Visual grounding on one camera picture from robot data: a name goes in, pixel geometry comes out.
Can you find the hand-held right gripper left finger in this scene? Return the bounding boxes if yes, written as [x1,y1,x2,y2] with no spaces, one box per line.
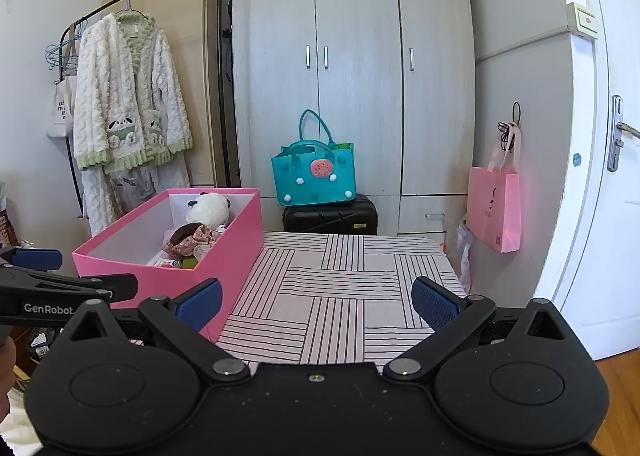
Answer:
[62,278,251,380]

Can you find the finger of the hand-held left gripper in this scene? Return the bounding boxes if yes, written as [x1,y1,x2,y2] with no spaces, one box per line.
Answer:
[0,247,64,271]
[75,273,139,306]

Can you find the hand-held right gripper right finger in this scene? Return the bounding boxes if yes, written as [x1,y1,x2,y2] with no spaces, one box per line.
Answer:
[382,276,569,381]

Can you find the pink storage box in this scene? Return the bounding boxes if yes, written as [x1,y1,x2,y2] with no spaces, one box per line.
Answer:
[72,188,263,345]

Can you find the floral fabric cloth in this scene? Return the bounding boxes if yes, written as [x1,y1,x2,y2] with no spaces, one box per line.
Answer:
[162,223,227,257]

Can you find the white plush toy animal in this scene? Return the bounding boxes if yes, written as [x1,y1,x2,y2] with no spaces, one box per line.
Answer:
[169,192,232,243]

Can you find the clear plastic bag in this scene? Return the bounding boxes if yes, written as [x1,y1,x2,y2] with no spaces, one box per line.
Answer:
[456,218,474,293]

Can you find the striped tablecloth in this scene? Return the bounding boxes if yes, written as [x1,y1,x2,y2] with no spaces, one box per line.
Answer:
[215,231,469,368]

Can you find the white fleece pants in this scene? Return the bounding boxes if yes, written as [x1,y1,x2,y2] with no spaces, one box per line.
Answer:
[80,156,192,237]

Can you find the pink shopping bag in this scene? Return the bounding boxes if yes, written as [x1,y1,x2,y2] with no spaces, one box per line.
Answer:
[466,122,523,255]

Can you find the black suitcase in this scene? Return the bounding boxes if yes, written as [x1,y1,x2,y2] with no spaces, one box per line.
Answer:
[281,193,379,237]

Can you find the white canvas tote bag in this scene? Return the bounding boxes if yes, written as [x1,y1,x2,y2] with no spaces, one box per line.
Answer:
[46,48,82,139]

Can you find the teal felt tote bag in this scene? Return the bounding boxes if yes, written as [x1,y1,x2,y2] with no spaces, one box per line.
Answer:
[271,109,359,209]

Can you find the white door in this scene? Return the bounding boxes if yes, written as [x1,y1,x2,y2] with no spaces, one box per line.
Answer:
[537,0,640,363]

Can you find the white fleece robe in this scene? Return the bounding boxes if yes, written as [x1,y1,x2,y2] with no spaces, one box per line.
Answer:
[72,10,195,171]

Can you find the blue clothes hangers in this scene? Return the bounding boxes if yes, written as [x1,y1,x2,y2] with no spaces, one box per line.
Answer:
[45,42,69,72]

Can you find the black clothes rack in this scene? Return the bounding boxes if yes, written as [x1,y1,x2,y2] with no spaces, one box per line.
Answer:
[59,0,242,217]

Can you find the grey wardrobe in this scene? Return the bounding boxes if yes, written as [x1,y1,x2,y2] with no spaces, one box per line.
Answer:
[227,0,477,239]

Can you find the light wooden cabinet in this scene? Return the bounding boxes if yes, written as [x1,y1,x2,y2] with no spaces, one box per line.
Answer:
[102,0,239,189]

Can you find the black hair ties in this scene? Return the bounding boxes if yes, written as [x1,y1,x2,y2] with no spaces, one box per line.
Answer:
[497,102,522,153]

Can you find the silver door handle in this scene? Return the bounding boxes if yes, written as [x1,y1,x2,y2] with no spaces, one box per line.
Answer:
[606,94,640,173]

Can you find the white light switch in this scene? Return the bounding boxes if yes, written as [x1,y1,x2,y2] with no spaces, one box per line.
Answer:
[565,0,600,41]

